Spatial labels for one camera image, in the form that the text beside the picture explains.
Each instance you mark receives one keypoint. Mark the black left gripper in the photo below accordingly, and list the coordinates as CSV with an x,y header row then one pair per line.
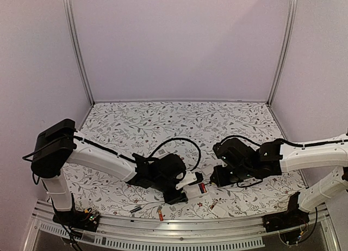
x,y
175,199

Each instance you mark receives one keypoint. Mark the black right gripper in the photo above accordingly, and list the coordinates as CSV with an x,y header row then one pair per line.
x,y
218,178

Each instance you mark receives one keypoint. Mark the white small battery cover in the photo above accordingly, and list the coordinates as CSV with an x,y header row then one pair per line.
x,y
207,170

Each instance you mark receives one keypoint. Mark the small white remote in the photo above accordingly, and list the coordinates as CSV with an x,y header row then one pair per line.
x,y
193,192

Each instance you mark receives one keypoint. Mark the orange AAA battery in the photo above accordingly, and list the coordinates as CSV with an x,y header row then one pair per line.
x,y
159,212

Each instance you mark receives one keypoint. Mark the long white remote with buttons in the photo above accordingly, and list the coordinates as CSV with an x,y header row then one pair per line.
x,y
162,152

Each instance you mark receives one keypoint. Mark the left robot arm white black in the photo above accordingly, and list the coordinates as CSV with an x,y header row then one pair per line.
x,y
62,143

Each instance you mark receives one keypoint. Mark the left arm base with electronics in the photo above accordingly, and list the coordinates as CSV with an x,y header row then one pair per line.
x,y
77,219

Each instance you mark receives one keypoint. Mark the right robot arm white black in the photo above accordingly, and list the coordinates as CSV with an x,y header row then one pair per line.
x,y
281,156

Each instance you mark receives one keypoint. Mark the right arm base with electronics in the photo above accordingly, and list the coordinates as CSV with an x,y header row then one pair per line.
x,y
289,218

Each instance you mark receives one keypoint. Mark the red purple batteries in remote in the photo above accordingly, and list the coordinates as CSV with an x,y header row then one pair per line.
x,y
202,188

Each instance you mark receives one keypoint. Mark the floral patterned table mat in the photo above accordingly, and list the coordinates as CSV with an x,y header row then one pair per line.
x,y
189,129

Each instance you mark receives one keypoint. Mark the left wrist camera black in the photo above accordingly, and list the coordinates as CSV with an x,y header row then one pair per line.
x,y
190,178

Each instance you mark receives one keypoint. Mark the right aluminium frame post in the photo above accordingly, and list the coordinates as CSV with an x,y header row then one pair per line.
x,y
284,50

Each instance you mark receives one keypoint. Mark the aluminium frame post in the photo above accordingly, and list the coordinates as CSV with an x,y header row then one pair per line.
x,y
68,7
284,50

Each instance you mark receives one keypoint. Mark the left aluminium frame post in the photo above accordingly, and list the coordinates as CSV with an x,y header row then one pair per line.
x,y
68,7

